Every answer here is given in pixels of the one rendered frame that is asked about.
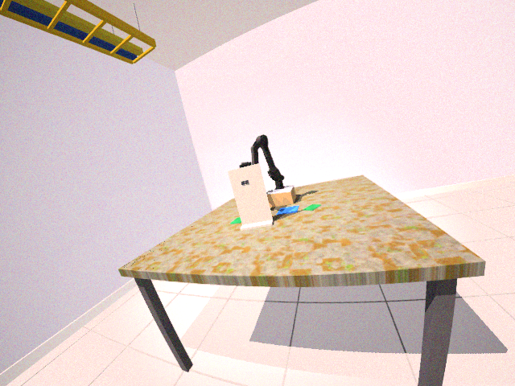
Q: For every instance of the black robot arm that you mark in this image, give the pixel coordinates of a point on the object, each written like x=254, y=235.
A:
x=263, y=143

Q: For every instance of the grey panel with socket openings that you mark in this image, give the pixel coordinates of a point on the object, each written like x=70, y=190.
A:
x=251, y=198

